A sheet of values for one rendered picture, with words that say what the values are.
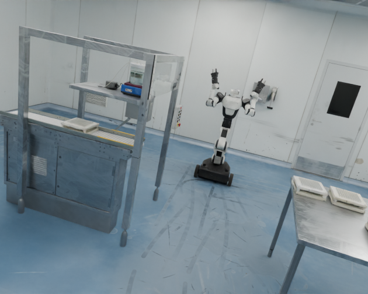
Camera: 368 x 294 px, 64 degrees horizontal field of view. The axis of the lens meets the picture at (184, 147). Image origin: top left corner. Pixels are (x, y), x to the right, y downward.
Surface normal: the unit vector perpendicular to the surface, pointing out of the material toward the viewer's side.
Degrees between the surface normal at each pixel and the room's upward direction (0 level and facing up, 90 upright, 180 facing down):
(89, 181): 90
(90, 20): 90
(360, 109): 90
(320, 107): 90
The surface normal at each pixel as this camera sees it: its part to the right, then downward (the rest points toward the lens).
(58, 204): -0.22, 0.27
